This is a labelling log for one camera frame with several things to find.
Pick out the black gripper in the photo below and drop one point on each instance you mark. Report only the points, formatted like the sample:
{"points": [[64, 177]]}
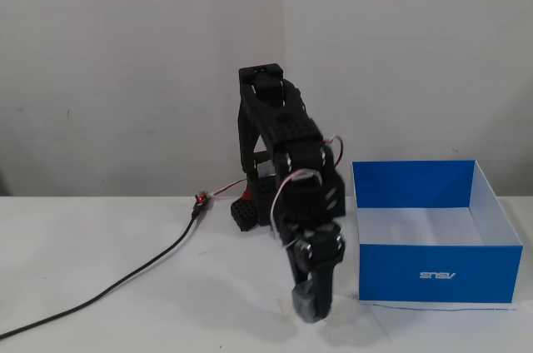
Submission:
{"points": [[320, 254]]}

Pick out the gray block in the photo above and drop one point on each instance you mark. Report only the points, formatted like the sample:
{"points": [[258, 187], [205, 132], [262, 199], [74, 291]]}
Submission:
{"points": [[303, 301]]}

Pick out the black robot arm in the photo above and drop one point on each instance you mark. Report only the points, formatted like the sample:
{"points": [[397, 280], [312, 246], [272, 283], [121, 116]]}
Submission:
{"points": [[287, 132]]}

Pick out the blue and white cardboard box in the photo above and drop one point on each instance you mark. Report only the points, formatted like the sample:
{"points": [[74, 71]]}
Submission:
{"points": [[437, 274]]}

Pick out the red table clamp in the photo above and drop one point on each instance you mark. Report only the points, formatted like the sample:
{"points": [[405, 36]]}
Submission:
{"points": [[247, 195]]}

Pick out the small controller board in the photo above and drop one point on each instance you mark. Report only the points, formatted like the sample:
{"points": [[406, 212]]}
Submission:
{"points": [[200, 199]]}

